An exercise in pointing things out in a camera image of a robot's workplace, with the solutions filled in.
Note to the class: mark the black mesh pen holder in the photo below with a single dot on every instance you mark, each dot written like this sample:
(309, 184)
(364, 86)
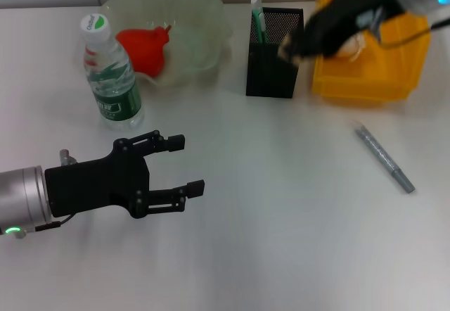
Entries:
(272, 75)

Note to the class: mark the grey marker pen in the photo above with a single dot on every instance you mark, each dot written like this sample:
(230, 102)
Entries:
(383, 156)

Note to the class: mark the red orange toy fruit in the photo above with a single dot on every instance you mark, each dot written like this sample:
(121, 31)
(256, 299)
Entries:
(144, 52)

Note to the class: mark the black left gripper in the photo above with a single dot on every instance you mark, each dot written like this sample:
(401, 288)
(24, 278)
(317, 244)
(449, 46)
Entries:
(98, 184)

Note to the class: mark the green glass fruit plate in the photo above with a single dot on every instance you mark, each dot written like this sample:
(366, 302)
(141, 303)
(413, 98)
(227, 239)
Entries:
(197, 36)

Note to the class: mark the small tan eraser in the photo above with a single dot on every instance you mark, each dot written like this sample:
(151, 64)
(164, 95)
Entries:
(290, 45)

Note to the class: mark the clear green-label water bottle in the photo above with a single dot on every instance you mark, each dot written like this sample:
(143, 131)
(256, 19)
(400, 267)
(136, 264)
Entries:
(112, 89)

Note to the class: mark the white paper ball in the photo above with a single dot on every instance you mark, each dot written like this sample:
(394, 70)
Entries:
(353, 45)

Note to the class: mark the yellow plastic bin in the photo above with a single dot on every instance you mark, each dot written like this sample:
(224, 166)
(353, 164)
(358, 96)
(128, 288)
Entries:
(386, 75)

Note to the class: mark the green utility knife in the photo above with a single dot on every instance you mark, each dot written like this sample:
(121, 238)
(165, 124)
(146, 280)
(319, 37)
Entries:
(260, 22)

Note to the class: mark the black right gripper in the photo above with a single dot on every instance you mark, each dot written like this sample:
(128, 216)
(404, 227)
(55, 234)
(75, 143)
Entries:
(351, 12)

